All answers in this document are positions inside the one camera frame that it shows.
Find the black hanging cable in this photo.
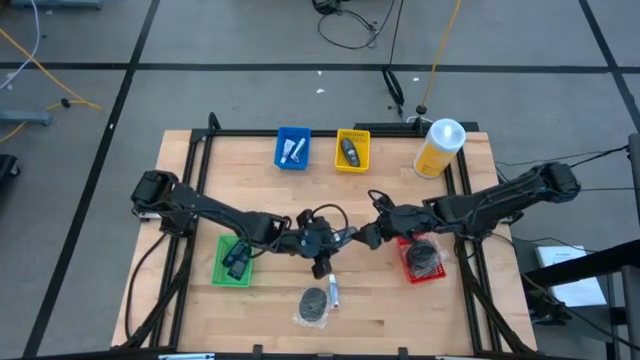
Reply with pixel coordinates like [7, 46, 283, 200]
[381, 0, 406, 121]

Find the black aluminium rig frame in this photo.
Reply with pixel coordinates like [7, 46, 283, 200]
[110, 111, 539, 360]

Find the dark blue tube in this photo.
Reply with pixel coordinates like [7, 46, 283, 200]
[221, 240, 246, 269]
[227, 247, 253, 281]

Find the black sponge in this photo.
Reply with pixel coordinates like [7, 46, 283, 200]
[292, 284, 332, 331]
[402, 234, 451, 280]

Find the grey post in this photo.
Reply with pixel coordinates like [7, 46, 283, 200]
[627, 132, 640, 226]

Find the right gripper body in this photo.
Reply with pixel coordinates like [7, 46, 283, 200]
[375, 203, 439, 241]

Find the white booklet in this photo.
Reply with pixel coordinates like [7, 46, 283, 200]
[533, 243, 609, 309]

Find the grey table foot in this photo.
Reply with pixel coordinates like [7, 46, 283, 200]
[0, 109, 54, 127]
[9, 0, 104, 10]

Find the black caster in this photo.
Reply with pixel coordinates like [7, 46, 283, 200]
[0, 153, 21, 182]

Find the white wipes canister yellow label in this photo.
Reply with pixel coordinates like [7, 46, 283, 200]
[412, 117, 468, 180]

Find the yellow plastic basket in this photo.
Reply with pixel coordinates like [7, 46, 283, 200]
[333, 128, 372, 174]

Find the blue plastic basket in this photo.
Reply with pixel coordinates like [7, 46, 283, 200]
[273, 125, 313, 172]

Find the yellow floor cable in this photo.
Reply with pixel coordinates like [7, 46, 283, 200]
[0, 27, 104, 146]

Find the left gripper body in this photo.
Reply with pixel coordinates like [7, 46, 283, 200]
[294, 220, 339, 257]

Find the grey travel bottle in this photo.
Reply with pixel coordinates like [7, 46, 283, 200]
[335, 227, 359, 247]
[340, 137, 362, 169]

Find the red plastic basket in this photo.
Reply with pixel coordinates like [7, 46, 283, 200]
[396, 233, 448, 286]

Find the green plastic basket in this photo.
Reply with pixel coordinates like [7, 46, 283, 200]
[210, 233, 255, 289]

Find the black side table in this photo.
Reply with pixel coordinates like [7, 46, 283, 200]
[519, 238, 640, 360]

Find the black device with cable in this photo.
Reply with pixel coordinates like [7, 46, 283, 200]
[312, 0, 381, 51]

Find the white floor cable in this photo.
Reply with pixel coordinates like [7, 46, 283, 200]
[0, 0, 42, 94]

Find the yellow hanging cable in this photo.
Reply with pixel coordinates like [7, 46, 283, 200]
[418, 0, 464, 115]

